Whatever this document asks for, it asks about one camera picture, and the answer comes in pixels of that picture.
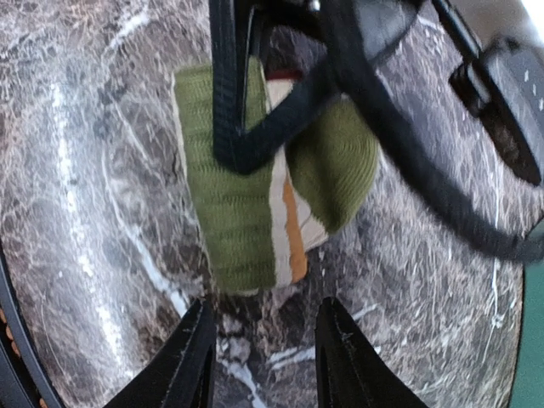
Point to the black front rail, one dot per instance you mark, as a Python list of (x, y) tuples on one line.
[(24, 381)]

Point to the green compartment tray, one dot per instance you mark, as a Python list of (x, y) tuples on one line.
[(527, 389)]

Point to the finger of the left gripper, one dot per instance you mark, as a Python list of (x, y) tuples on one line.
[(303, 104), (231, 24)]

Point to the beige striped sock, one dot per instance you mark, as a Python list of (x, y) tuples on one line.
[(258, 229)]

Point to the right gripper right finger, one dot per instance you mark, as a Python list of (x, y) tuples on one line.
[(349, 371)]

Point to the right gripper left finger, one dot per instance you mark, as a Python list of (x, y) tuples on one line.
[(181, 373)]

